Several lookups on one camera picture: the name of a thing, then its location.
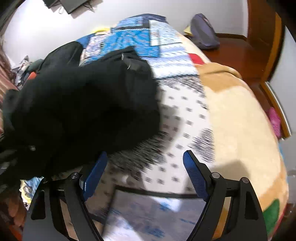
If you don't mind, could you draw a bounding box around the blue patchwork bedspread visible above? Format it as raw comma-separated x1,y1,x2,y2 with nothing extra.
82,14,214,240

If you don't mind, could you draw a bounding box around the green orange clutter pile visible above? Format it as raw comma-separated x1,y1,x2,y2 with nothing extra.
11,55,44,90

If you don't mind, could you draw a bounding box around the large black garment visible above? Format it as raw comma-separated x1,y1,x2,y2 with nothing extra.
1,47,160,182

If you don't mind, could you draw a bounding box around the purple grey backpack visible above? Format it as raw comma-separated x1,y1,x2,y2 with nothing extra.
190,14,220,50

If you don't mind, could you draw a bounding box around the beige green plush blanket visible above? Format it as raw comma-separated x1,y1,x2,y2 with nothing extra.
196,62,289,238

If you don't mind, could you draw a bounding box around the pink croc shoe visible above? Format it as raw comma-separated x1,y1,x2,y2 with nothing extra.
268,107,281,138

